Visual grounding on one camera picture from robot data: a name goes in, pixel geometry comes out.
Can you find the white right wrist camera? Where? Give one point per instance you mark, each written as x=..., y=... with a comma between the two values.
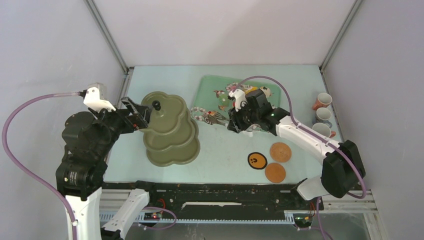
x=239, y=98

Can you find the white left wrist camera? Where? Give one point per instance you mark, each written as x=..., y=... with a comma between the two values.
x=96, y=96

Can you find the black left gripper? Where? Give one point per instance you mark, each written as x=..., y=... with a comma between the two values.
x=140, y=117

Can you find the green floral serving tray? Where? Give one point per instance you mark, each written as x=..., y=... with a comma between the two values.
x=212, y=95

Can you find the far orange cup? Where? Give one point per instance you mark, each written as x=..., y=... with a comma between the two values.
x=323, y=100

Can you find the green three-tier serving stand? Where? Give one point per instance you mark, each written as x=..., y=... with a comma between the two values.
x=171, y=137

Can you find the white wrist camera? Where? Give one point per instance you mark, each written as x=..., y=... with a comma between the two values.
x=96, y=96
x=239, y=98

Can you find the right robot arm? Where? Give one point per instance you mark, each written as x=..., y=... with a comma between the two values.
x=342, y=166

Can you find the yellow toy cake slice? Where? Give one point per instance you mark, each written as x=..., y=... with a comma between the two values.
x=248, y=88

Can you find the yellow smiley face coaster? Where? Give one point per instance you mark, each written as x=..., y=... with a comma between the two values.
x=257, y=161

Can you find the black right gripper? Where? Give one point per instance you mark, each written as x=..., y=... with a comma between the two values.
x=235, y=124

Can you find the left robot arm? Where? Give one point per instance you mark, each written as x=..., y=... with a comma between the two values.
x=89, y=136

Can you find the near orange-handled cup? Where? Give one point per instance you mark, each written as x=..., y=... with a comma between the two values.
x=324, y=130

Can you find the metal serving tongs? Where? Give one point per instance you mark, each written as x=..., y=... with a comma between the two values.
x=216, y=118

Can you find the far round cork coaster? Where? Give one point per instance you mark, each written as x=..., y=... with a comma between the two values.
x=280, y=152

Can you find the near round cork coaster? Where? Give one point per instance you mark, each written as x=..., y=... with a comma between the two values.
x=275, y=173

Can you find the middle white cup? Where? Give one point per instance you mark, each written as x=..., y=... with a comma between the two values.
x=323, y=115

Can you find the round cork coaster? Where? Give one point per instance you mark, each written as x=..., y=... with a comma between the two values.
x=275, y=173
x=280, y=152

